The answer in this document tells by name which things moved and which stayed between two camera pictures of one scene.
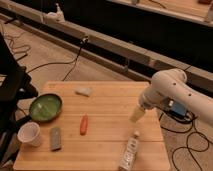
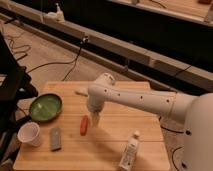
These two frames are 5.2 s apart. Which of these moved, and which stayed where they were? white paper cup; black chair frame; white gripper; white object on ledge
Moved: white gripper
Stayed: black chair frame; white object on ledge; white paper cup
